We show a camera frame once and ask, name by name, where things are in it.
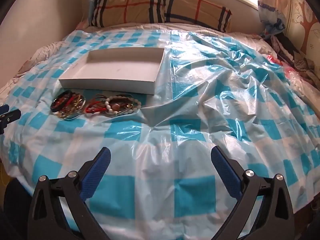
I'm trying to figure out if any tan plaid pillow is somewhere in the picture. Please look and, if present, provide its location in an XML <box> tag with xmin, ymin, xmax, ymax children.
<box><xmin>161</xmin><ymin>0</ymin><xmax>233</xmax><ymax>33</ymax></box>
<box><xmin>90</xmin><ymin>0</ymin><xmax>166</xmax><ymax>28</ymax></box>

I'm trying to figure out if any brown tree wall sticker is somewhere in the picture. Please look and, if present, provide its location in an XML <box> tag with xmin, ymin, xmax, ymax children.
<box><xmin>290</xmin><ymin>0</ymin><xmax>320</xmax><ymax>57</ymax></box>

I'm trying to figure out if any blue checkered plastic sheet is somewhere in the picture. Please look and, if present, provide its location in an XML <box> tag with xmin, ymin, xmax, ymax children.
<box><xmin>0</xmin><ymin>27</ymin><xmax>320</xmax><ymax>240</ymax></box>

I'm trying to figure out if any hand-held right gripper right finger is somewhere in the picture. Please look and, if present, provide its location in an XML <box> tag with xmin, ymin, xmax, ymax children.
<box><xmin>211</xmin><ymin>145</ymin><xmax>297</xmax><ymax>240</ymax></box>

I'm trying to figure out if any pile of dark clothes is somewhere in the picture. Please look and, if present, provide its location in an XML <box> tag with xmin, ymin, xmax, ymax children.
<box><xmin>270</xmin><ymin>33</ymin><xmax>320</xmax><ymax>91</ymax></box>

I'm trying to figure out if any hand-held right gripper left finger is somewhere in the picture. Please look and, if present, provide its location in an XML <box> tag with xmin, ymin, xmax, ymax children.
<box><xmin>27</xmin><ymin>147</ymin><xmax>112</xmax><ymax>240</ymax></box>

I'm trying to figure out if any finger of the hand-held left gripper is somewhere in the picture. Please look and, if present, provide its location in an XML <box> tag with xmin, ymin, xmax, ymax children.
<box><xmin>0</xmin><ymin>106</ymin><xmax>22</xmax><ymax>135</ymax></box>

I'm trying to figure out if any pink and blue curtain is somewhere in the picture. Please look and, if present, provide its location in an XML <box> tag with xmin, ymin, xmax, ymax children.
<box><xmin>257</xmin><ymin>0</ymin><xmax>293</xmax><ymax>41</ymax></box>

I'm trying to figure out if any black bangle with red thread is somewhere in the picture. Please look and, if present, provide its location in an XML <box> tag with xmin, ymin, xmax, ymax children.
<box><xmin>51</xmin><ymin>92</ymin><xmax>73</xmax><ymax>113</ymax></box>

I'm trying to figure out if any white bead bracelet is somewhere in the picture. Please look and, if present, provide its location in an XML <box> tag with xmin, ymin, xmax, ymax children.
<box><xmin>105</xmin><ymin>94</ymin><xmax>142</xmax><ymax>116</ymax></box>

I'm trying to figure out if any white cardboard box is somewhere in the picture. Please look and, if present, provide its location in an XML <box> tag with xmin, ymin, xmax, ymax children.
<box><xmin>59</xmin><ymin>47</ymin><xmax>166</xmax><ymax>95</ymax></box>

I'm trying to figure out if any silver engraved bangle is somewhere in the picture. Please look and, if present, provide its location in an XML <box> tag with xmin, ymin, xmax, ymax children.
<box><xmin>58</xmin><ymin>94</ymin><xmax>87</xmax><ymax>120</ymax></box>

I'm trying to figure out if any amber bead bracelet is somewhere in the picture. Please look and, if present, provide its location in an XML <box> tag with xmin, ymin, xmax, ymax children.
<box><xmin>111</xmin><ymin>100</ymin><xmax>131</xmax><ymax>113</ymax></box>

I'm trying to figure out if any red plastic bag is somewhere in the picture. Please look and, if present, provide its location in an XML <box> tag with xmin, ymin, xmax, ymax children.
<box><xmin>266</xmin><ymin>54</ymin><xmax>296</xmax><ymax>78</ymax></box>

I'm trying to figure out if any red braided bracelet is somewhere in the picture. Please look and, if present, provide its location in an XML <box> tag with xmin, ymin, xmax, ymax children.
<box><xmin>84</xmin><ymin>97</ymin><xmax>107</xmax><ymax>116</ymax></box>

